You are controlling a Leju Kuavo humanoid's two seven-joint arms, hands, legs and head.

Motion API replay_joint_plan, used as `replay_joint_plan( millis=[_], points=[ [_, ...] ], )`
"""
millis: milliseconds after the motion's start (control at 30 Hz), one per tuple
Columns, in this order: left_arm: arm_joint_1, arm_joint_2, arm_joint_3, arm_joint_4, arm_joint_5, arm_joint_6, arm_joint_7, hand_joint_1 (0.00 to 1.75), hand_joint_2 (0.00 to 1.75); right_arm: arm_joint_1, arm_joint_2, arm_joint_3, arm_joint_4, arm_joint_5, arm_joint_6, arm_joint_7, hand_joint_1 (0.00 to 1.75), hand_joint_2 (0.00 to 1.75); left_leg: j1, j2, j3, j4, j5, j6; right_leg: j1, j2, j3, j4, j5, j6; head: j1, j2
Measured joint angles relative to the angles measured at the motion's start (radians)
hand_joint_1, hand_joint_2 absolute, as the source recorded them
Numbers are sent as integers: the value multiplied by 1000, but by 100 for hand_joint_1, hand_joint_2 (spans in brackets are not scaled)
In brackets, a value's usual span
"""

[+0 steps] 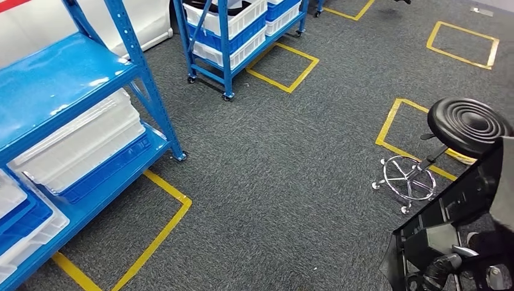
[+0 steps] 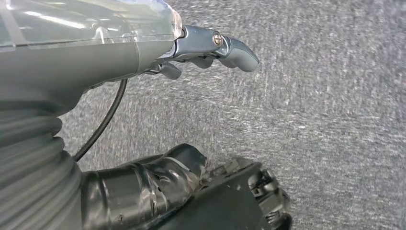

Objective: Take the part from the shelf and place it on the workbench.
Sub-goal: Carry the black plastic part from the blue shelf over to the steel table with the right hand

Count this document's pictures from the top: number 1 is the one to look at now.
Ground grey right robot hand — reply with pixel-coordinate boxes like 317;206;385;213
419;136;514;291

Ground black plastic plate bracket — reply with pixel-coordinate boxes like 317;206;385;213
379;136;514;291

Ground blue metal shelf rack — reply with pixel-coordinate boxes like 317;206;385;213
0;0;189;291

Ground black round stool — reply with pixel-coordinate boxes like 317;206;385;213
371;97;514;215

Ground grey floor socket plate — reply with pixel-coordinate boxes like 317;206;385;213
470;5;495;18

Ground white plastic crate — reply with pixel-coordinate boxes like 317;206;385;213
0;181;71;284
182;0;269;41
192;25;267;72
7;88;147;196
0;169;30;221
265;3;302;38

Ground black plastic parts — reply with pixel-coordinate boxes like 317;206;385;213
189;0;252;17

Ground white car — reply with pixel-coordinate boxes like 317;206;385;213
0;0;174;70

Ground red barrier belt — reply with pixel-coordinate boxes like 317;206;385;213
0;0;32;13

